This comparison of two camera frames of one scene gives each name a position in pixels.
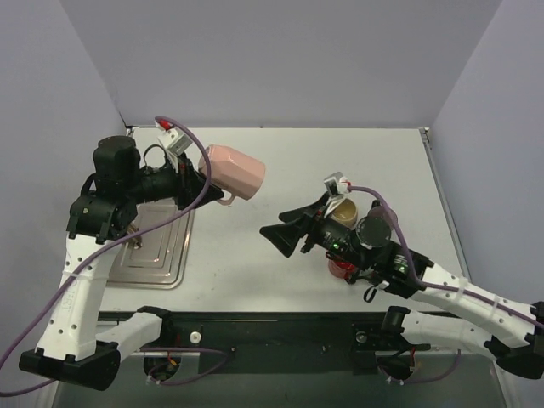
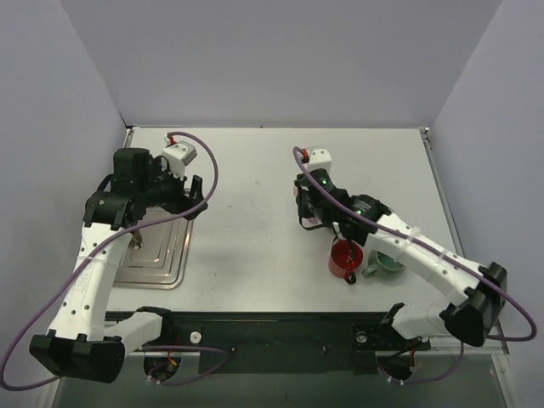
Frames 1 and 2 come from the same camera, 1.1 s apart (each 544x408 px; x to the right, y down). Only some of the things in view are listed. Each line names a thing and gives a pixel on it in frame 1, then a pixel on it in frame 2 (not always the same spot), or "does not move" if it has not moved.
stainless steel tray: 161,260 does not move
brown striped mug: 136,242 does not move
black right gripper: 312,229 -> 304,206
